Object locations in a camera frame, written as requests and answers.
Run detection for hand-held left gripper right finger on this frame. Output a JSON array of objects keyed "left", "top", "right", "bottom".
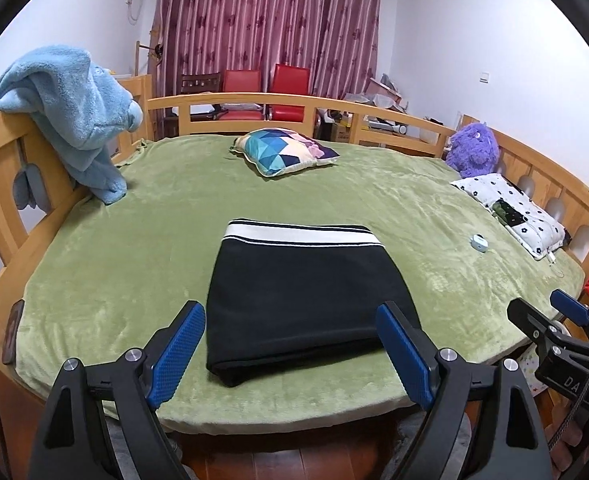
[{"left": 375, "top": 301, "right": 555, "bottom": 480}]

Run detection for maroon patterned curtain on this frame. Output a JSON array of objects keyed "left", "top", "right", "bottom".
[{"left": 154, "top": 0, "right": 383, "bottom": 106}]

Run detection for black pants with white waistband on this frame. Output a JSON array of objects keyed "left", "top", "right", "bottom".
[{"left": 205, "top": 218, "right": 423, "bottom": 388}]

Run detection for black braided cable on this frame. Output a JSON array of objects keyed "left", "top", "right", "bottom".
[{"left": 549, "top": 327, "right": 589, "bottom": 451}]

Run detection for geometric patterned pillow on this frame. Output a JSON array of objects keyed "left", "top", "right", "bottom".
[{"left": 229, "top": 128, "right": 341, "bottom": 177}]

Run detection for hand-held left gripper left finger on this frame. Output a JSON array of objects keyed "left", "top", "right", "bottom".
[{"left": 27, "top": 300, "right": 208, "bottom": 480}]

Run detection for person's right hand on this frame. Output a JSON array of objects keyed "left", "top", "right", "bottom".
[{"left": 547, "top": 407, "right": 589, "bottom": 480}]

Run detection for purple plush toy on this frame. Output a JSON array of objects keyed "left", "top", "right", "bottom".
[{"left": 445, "top": 122, "right": 500, "bottom": 178}]

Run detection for light blue fleece blanket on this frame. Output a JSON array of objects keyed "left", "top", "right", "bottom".
[{"left": 0, "top": 46, "right": 144, "bottom": 211}]

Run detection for green bed blanket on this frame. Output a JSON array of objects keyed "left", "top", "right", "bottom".
[{"left": 14, "top": 132, "right": 586, "bottom": 433}]

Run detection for white floral pillow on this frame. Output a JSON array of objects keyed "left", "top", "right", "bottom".
[{"left": 449, "top": 172, "right": 568, "bottom": 261}]

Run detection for wooden coat rack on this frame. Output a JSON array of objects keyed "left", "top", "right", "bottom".
[{"left": 134, "top": 40, "right": 166, "bottom": 141}]

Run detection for dark wooden chair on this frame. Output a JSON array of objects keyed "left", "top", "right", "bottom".
[{"left": 164, "top": 72, "right": 224, "bottom": 136}]

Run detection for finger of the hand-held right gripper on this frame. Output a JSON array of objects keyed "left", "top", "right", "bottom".
[
  {"left": 506, "top": 298, "right": 570, "bottom": 361},
  {"left": 549, "top": 289, "right": 589, "bottom": 341}
]

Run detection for dark brown flat object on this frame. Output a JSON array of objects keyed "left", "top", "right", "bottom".
[{"left": 2, "top": 300, "right": 26, "bottom": 363}]

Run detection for red chair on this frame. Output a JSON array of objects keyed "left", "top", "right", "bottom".
[
  {"left": 222, "top": 69, "right": 266, "bottom": 122},
  {"left": 269, "top": 63, "right": 320, "bottom": 123}
]

